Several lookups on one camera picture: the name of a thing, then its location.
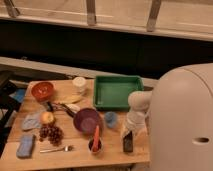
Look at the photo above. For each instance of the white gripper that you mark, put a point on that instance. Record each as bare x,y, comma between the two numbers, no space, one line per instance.
134,121

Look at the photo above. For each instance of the dark eraser block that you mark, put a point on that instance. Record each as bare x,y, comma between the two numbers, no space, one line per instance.
128,143

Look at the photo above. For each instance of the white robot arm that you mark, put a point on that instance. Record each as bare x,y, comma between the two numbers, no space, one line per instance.
179,115

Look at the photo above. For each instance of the small blue cup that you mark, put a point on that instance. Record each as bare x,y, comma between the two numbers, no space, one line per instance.
110,118

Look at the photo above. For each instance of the orange carrot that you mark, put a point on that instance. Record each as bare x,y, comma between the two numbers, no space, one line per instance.
96,139

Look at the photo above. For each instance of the dark cup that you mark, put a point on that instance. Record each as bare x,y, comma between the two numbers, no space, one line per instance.
90,144

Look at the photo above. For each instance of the green plastic tray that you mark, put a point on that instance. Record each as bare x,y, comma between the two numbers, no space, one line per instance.
111,92

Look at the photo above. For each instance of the purple bowl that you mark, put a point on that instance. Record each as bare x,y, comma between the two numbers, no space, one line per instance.
86,120

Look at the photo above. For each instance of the yellow banana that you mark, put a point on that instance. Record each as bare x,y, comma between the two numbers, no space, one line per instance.
70,99

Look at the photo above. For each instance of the bunch of red grapes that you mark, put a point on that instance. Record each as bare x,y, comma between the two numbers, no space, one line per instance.
52,133

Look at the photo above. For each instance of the red yellow apple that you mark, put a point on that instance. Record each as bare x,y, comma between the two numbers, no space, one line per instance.
47,117

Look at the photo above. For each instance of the orange bowl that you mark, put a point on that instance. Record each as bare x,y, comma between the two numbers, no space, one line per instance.
42,91

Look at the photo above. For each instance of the grey blue cloth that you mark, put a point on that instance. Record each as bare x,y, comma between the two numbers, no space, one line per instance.
31,121

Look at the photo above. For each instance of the blue sponge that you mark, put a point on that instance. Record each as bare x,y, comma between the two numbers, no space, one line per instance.
26,146

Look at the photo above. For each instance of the blue object at table edge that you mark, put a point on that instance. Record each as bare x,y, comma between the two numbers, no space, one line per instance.
19,95

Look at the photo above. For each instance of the black handled utensil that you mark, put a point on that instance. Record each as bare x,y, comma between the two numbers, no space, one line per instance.
59,106

